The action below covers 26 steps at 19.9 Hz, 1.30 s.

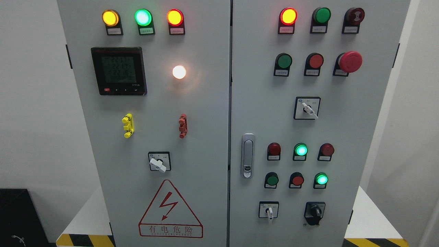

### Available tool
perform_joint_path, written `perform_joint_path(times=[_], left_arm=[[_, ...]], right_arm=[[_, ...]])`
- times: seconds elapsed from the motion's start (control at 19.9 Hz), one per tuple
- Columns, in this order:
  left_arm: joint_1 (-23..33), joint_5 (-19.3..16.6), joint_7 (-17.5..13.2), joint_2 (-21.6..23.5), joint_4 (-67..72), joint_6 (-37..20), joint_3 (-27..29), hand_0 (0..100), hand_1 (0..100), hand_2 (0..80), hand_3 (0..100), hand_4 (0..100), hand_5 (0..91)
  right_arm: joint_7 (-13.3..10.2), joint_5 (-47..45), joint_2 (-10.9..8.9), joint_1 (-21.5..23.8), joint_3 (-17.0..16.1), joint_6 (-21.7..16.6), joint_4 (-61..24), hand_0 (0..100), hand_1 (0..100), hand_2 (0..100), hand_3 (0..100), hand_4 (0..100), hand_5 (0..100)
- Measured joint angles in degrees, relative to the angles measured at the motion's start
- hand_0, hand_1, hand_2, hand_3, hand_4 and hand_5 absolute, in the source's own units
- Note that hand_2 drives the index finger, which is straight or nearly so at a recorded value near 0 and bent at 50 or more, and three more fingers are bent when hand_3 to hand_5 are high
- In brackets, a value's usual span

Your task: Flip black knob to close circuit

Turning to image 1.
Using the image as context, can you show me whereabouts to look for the black rotary knob switch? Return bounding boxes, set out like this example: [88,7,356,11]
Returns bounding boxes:
[304,202,326,226]

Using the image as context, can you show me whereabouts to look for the white selector switch upper right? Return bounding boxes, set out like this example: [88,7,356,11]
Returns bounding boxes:
[293,96,321,119]

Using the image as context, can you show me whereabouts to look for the yellow terminal connector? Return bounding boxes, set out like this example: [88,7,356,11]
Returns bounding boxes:
[122,113,134,139]

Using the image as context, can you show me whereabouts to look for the green push button second row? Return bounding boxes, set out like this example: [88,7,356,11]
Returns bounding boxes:
[273,53,292,77]

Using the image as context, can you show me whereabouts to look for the grey left cabinet door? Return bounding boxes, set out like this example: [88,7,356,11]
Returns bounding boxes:
[58,0,231,247]

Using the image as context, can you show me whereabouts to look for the dark red indicator light left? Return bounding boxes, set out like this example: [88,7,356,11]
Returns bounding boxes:
[267,142,281,161]

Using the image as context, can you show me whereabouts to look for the red push button second row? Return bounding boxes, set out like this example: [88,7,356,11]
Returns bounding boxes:
[303,52,324,77]

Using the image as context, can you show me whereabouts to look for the yellow indicator light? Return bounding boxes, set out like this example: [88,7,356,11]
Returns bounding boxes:
[102,9,123,36]

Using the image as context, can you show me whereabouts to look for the black digital power meter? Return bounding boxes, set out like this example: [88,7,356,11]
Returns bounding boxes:
[91,47,147,96]

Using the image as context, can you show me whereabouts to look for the green push button lower left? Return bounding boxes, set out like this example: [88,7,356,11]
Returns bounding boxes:
[264,172,279,189]

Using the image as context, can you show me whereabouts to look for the red mushroom emergency stop button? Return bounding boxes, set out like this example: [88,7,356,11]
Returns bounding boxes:
[333,51,363,77]

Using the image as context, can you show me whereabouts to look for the red indicator light top right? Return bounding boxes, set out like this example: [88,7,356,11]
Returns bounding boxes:
[278,8,297,34]

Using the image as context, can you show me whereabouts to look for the white glowing indicator light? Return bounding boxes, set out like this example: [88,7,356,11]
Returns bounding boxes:
[172,65,187,80]

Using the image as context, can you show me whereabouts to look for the red indicator light top left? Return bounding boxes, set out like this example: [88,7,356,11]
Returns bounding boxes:
[166,9,185,35]

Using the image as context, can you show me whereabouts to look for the white platform yellow black stripes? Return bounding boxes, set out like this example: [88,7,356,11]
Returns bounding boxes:
[56,188,409,247]

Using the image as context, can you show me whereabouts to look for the grey cabinet door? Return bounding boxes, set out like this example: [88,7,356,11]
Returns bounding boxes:
[58,0,231,247]
[229,0,410,247]

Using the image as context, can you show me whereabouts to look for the grey right cabinet door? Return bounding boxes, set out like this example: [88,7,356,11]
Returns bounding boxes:
[229,0,410,247]

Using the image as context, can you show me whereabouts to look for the black red buzzer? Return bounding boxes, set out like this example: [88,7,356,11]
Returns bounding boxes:
[342,8,365,34]

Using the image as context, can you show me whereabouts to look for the white selector switch left door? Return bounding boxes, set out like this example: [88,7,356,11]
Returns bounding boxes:
[148,151,171,173]

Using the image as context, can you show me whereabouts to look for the red terminal connector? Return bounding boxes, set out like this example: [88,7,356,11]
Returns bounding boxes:
[178,114,188,139]

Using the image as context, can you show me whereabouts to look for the green lit indicator light middle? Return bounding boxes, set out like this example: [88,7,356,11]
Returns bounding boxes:
[293,143,308,161]

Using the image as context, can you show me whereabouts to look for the black box lower left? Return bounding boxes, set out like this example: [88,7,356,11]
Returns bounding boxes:
[0,189,50,247]

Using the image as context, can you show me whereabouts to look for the red electric hazard warning sticker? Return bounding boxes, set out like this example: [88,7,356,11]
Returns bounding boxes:
[138,179,203,238]

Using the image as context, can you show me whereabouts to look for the green push button top right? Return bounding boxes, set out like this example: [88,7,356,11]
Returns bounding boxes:
[309,7,331,33]

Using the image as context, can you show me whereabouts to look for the green indicator light top left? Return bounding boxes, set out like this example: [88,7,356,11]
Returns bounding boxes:
[134,9,155,35]

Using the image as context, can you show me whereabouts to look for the green push button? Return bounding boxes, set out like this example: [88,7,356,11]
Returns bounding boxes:
[309,7,331,33]
[264,172,279,189]

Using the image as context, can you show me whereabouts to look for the red push button lower middle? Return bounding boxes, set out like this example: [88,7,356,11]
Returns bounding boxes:
[289,172,304,189]

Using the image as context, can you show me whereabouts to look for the white selector switch lower right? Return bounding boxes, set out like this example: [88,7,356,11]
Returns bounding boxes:
[258,201,280,224]

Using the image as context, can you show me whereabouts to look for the white selector switch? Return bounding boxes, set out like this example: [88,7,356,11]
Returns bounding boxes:
[258,201,280,224]
[293,96,321,119]

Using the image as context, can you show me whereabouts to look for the green lit button lower right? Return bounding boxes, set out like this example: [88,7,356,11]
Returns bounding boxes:
[313,172,328,189]

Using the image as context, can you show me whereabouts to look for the silver cabinet door handle lock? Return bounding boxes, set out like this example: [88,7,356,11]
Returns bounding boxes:
[241,133,256,178]

